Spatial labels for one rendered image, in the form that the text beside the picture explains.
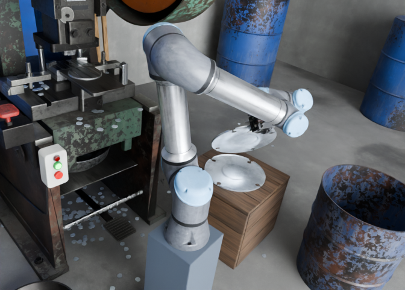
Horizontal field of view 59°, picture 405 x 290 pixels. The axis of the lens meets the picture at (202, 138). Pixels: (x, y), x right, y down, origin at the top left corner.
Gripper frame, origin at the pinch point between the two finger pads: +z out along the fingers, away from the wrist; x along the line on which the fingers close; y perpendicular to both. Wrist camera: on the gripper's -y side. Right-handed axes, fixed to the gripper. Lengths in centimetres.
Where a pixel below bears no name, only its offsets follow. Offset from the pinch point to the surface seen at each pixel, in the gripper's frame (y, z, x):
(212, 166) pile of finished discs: 5.9, 31.5, 9.3
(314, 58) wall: -233, 172, -107
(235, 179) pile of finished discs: 0.9, 22.2, 18.1
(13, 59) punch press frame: 84, 31, -48
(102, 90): 58, 2, -21
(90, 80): 59, 9, -28
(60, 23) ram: 68, 1, -47
